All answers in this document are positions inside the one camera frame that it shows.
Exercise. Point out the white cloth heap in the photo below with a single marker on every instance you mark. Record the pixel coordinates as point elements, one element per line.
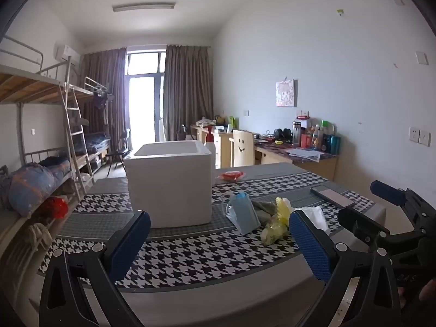
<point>39,235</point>

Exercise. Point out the group of bottles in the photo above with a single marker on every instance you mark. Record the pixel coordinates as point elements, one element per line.
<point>316,138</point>

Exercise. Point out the white foam box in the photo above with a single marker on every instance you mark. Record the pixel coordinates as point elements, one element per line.
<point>170,187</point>

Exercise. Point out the white air conditioner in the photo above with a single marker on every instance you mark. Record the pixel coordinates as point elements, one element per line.
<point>67,54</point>

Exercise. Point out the white papers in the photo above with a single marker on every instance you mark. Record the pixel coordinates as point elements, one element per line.
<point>305,154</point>

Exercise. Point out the brown curtain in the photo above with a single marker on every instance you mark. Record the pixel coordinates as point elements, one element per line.
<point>109,75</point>
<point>187,88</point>

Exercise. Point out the red orange packet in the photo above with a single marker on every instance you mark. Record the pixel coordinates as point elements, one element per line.
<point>231,176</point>

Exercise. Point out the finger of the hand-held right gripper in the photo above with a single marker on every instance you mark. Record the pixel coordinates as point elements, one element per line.
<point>357,223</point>
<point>388,192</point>

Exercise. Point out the yellow plastic bag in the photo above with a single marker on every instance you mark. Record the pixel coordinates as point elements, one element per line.
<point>277,226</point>

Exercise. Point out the grey green cloth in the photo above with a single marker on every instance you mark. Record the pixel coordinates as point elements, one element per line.
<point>265,211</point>

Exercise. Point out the large metal bunk bed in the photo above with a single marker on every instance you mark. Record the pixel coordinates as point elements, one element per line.
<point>34,81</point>

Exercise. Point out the metal bed ladder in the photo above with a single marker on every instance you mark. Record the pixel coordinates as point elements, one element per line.
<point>75,109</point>

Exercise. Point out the white wall switch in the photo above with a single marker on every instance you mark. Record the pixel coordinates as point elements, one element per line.
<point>422,58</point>

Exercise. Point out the pink wall picture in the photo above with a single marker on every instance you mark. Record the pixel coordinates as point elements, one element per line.
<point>286,93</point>

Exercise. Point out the black folding chair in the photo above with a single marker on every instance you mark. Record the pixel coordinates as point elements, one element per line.
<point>119,151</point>

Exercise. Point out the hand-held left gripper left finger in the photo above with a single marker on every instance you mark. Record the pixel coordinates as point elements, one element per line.
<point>131,245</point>

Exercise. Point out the dark hanging clothes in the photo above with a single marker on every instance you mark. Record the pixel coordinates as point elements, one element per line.
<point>100,100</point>

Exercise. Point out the houndstooth table mat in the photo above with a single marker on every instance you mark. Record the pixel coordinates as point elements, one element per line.
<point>190,255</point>

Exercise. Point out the person's right hand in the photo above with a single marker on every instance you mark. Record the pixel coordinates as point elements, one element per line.
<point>425,293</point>

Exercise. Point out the grey pillow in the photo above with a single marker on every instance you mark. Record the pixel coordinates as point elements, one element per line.
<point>80,121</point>

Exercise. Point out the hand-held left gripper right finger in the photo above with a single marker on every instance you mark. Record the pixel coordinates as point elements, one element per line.
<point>310,245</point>

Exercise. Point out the blue face mask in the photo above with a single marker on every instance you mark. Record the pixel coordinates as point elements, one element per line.
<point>245,216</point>

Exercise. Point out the small metal bunk bed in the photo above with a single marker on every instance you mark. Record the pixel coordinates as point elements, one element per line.
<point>89,90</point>

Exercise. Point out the white tissue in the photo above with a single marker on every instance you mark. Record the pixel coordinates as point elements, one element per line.
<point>313,216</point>

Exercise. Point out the red plastic bag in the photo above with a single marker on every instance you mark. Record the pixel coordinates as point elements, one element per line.
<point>54,207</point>

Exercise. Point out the dark blue bedding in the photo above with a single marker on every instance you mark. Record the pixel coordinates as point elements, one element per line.
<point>97,144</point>

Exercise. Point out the glass balcony door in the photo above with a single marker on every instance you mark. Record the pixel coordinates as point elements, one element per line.
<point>144,102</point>

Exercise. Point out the ceiling light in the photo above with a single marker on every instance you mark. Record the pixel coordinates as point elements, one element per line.
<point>144,6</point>

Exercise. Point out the black smartphone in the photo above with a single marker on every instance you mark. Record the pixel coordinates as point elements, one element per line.
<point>335,196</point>

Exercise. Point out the wooden chair with smiley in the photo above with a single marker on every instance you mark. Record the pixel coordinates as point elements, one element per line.
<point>242,146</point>

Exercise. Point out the white spray bottle red nozzle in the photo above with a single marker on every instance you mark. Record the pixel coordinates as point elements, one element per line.
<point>210,150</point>

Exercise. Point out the blue orange quilt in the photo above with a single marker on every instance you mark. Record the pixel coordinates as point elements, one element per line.
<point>32,184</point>

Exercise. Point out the white wall socket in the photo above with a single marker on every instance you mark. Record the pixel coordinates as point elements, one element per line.
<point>419,136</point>

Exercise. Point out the long wooden desk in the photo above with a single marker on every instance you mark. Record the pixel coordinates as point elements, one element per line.
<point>272,158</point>

